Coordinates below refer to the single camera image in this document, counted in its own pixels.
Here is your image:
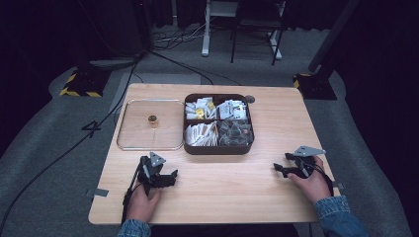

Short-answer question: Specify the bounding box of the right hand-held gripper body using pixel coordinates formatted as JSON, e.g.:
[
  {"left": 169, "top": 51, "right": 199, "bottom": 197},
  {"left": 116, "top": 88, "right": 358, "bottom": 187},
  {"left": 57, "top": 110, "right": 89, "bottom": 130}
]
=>
[{"left": 285, "top": 145, "right": 327, "bottom": 180}]

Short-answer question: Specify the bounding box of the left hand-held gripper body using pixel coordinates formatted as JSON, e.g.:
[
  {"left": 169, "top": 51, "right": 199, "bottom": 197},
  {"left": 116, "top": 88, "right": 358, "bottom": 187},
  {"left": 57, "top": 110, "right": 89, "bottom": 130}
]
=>
[{"left": 136, "top": 151, "right": 167, "bottom": 196}]

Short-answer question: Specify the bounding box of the person's right hand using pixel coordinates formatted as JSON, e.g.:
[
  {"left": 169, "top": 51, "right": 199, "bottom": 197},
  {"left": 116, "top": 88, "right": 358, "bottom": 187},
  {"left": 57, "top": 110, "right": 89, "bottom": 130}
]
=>
[{"left": 288, "top": 155, "right": 333, "bottom": 205}]

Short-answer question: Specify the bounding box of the person's left hand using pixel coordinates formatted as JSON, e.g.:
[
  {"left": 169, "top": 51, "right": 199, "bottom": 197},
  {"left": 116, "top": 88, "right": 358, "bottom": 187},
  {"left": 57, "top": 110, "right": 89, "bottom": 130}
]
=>
[{"left": 126, "top": 184, "right": 164, "bottom": 224}]

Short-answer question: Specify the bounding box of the clear lid with gold knob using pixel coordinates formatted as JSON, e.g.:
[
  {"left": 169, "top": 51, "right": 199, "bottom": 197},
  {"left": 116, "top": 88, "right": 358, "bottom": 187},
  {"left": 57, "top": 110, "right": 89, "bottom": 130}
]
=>
[{"left": 116, "top": 98, "right": 186, "bottom": 152}]

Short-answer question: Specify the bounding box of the pile of white orange sticks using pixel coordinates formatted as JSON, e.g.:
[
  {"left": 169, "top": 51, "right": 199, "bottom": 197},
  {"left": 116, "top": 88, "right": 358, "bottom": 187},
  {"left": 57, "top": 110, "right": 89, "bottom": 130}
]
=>
[{"left": 184, "top": 120, "right": 219, "bottom": 147}]

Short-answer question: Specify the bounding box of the brown compartment box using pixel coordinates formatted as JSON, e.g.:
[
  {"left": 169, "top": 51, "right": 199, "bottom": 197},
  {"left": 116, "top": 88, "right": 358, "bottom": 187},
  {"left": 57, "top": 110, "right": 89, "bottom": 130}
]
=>
[{"left": 182, "top": 93, "right": 255, "bottom": 156}]

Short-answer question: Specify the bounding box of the pile of dark clear bags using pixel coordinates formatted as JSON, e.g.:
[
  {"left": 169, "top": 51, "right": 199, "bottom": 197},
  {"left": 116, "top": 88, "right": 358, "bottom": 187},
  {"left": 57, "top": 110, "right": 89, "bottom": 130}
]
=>
[{"left": 217, "top": 118, "right": 254, "bottom": 147}]

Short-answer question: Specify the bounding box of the pile of white yellow sachets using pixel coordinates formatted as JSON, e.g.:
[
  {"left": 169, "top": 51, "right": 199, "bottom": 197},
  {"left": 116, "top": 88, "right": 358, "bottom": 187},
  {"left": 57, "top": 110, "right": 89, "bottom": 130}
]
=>
[{"left": 185, "top": 96, "right": 217, "bottom": 120}]

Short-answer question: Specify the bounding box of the person's dark clothing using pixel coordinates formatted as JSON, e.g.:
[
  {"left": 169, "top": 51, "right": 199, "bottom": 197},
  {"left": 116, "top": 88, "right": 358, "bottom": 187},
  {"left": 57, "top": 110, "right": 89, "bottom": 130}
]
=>
[{"left": 149, "top": 223, "right": 300, "bottom": 237}]

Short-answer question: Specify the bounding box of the black stand with striped base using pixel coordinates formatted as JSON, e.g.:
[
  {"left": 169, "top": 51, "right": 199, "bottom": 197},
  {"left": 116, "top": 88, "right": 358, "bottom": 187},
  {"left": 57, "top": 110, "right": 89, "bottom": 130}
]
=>
[
  {"left": 59, "top": 0, "right": 113, "bottom": 99},
  {"left": 293, "top": 0, "right": 361, "bottom": 101}
]

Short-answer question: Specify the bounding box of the pile of white printed packets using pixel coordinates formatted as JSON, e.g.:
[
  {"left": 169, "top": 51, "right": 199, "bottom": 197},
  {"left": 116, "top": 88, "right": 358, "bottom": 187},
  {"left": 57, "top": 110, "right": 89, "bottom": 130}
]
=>
[{"left": 215, "top": 99, "right": 248, "bottom": 120}]

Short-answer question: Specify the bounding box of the black chair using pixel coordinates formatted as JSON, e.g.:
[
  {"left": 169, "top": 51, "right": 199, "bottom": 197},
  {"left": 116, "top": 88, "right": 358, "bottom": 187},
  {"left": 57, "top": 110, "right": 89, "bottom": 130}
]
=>
[{"left": 229, "top": 0, "right": 287, "bottom": 66}]

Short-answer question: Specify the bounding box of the left hand-held gripper black cable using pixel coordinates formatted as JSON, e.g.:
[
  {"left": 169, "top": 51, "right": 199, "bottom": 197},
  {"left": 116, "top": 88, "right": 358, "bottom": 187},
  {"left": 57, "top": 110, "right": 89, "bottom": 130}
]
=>
[{"left": 121, "top": 163, "right": 143, "bottom": 225}]

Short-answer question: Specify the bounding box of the long black floor cable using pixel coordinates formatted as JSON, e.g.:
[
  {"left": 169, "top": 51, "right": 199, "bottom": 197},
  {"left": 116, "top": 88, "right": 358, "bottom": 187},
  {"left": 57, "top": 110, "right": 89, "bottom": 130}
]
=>
[{"left": 0, "top": 60, "right": 141, "bottom": 231}]

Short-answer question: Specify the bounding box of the bundle of floor cables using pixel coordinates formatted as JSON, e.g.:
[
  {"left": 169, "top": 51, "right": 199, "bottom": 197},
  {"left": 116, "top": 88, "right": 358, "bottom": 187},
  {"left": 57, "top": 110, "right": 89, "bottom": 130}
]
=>
[{"left": 151, "top": 20, "right": 211, "bottom": 52}]

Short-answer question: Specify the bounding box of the white desk frame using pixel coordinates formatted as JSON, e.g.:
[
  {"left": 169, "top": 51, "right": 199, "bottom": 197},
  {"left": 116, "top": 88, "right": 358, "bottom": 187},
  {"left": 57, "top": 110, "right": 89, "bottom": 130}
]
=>
[{"left": 201, "top": 0, "right": 284, "bottom": 61}]

